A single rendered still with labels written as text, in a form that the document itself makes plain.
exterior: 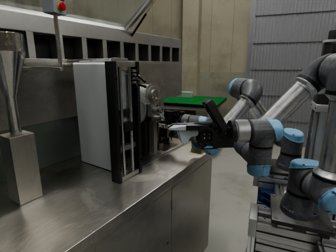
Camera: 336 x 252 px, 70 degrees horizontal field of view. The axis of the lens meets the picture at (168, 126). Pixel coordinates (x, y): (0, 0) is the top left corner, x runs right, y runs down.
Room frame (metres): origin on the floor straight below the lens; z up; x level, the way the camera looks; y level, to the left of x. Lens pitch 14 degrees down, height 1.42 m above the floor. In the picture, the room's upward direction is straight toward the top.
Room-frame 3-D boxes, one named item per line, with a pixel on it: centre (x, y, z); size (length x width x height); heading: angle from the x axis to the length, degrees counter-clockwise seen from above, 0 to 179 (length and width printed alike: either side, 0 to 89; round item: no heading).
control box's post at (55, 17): (0.98, 0.43, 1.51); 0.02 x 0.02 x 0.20
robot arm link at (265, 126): (0.76, -0.31, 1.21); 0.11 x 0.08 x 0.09; 94
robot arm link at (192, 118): (1.32, -0.17, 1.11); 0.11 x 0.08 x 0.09; 56
